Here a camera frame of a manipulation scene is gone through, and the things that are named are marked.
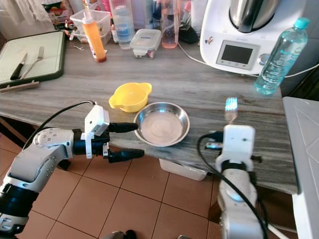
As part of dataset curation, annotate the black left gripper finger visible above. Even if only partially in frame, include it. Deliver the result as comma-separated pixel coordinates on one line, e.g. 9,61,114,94
108,148,146,164
109,121,139,134

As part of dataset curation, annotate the silver metal fork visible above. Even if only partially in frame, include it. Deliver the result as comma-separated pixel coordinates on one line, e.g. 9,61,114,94
20,46,46,80
224,97,240,126

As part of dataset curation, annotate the yellow plastic bowl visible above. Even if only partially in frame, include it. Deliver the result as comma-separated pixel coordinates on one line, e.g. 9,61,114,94
108,82,153,114

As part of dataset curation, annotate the stainless steel bowl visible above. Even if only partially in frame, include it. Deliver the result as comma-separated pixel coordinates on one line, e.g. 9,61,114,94
133,102,191,148

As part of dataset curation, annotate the white plastic tray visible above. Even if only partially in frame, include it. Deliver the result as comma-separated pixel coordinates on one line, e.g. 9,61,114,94
158,158,208,181

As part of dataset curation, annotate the grey wooden counter table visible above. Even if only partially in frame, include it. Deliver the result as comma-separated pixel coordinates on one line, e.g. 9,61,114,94
0,30,301,226

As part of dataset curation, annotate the dark robot foot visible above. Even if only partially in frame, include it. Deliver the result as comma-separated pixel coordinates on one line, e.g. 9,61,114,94
112,229,138,239

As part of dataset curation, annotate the small lidded food container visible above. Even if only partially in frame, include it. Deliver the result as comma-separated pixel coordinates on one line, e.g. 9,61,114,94
129,28,163,60

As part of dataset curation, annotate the orange sauce squeeze bottle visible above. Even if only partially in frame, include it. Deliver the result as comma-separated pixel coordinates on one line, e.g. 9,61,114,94
82,9,108,63

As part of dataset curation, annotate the clear plastic bottle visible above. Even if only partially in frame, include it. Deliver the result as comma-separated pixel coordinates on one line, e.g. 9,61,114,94
112,0,136,50

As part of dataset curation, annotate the green rimmed cutting board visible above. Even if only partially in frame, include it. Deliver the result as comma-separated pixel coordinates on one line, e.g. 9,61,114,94
0,31,67,89

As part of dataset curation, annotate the small wooden strip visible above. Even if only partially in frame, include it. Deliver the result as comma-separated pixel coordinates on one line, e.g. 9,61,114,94
0,79,41,94

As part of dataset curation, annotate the blue plastic water bottle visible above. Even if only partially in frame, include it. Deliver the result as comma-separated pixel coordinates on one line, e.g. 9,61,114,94
254,17,311,96

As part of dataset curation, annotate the pink transparent pitcher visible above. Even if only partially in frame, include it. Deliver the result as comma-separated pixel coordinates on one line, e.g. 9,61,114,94
160,0,182,50

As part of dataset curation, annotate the small black object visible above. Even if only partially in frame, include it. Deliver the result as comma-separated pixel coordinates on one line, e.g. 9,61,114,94
179,24,199,44

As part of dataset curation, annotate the white kitchen cooking machine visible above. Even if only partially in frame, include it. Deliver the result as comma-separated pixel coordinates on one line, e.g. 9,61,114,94
199,0,308,77

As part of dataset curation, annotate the clear plastic storage box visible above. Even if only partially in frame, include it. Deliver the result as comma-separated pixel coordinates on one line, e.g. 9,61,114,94
69,9,113,45

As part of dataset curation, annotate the printed snack bag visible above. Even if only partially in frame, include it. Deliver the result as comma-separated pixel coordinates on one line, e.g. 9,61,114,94
42,0,74,29

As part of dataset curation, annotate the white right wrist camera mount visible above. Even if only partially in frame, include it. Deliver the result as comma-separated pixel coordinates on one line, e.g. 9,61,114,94
215,124,256,173

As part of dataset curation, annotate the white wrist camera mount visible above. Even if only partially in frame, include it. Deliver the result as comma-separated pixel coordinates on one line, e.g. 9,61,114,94
215,124,256,173
83,104,111,160

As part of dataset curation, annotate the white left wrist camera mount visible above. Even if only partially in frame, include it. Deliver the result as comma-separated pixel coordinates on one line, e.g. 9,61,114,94
83,104,111,160

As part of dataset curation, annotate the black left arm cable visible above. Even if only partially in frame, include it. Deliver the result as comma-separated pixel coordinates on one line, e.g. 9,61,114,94
22,100,97,151

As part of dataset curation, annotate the white power cable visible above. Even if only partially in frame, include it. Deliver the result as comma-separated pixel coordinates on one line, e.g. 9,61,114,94
177,42,319,79

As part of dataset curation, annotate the black handled knife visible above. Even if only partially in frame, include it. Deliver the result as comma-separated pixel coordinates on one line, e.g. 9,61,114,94
9,53,28,82

